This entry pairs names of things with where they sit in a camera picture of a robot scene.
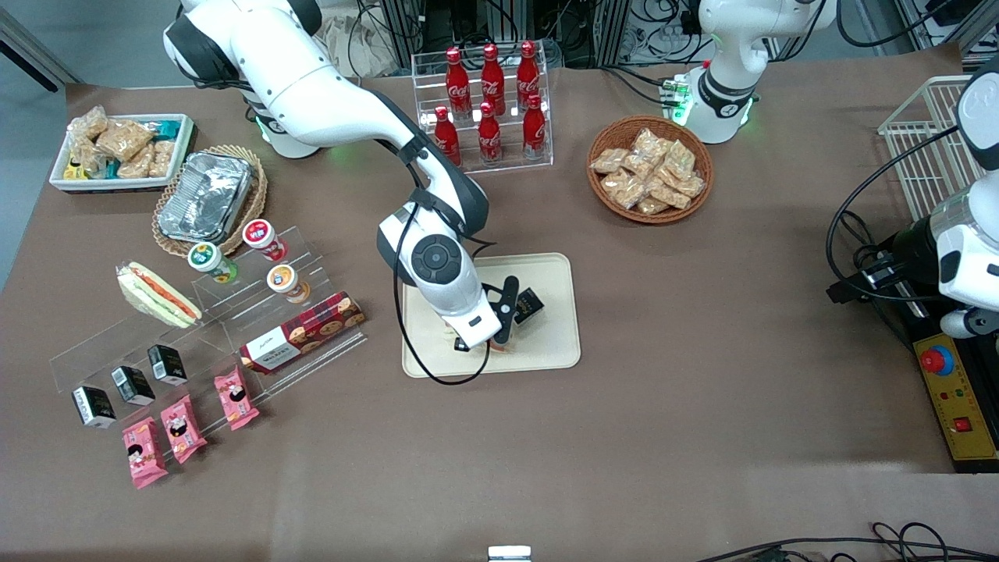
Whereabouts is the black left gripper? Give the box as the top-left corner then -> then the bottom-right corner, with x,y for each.
826,215 -> 942,306

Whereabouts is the beige plastic tray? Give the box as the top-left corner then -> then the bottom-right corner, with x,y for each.
402,252 -> 582,379

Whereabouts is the small black carton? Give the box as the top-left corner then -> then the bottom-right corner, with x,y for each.
512,287 -> 546,325
147,344 -> 189,387
110,365 -> 156,407
71,386 -> 118,430

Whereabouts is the yellow emergency stop box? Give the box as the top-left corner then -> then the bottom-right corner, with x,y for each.
911,331 -> 999,475

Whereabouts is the clear acrylic bottle rack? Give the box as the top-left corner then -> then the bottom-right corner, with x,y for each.
411,48 -> 554,181

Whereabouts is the round wicker basket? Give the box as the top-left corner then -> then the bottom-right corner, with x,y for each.
586,116 -> 715,226

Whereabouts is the red plaid cookie box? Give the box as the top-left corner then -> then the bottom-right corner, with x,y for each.
238,291 -> 367,376

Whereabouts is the red cola bottle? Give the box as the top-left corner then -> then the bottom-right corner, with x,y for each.
480,43 -> 507,117
444,47 -> 472,119
433,106 -> 462,167
516,41 -> 542,111
521,94 -> 547,160
477,101 -> 503,164

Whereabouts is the clear acrylic stepped stand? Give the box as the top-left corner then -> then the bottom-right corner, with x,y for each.
48,311 -> 236,429
190,226 -> 370,400

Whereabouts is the orange lid yogurt cup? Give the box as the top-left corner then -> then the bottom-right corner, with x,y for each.
266,264 -> 311,304

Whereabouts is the red lid yogurt cup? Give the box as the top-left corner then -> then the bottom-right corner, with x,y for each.
242,219 -> 289,263

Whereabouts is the pink snack packet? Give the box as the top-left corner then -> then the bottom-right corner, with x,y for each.
213,365 -> 261,432
122,417 -> 169,491
160,394 -> 208,465

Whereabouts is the oval wicker basket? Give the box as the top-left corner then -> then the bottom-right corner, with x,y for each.
151,144 -> 269,259

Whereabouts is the green lid yogurt cup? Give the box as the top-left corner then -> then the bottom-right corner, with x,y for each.
187,242 -> 239,285

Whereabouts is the crumpled beige cloth bag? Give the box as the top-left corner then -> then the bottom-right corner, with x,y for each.
316,12 -> 400,80

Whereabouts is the aluminium foil container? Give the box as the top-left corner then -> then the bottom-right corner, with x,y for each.
158,151 -> 254,245

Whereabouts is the white rectangular dish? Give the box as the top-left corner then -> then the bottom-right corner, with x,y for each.
48,113 -> 197,194

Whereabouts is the black power cable with plug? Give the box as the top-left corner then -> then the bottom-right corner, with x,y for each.
849,209 -> 930,344

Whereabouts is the long black arm cable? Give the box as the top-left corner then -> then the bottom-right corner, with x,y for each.
825,123 -> 963,307

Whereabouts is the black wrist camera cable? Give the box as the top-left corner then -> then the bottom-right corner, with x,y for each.
390,187 -> 494,386

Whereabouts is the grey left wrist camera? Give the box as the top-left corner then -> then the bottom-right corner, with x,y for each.
940,308 -> 999,340

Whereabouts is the white wire basket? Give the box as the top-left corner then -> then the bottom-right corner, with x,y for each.
877,75 -> 978,224

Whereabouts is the black cable bundle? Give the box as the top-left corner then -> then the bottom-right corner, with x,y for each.
693,521 -> 999,562

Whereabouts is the aluminium frame with cables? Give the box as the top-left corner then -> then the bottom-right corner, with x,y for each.
355,0 -> 707,71

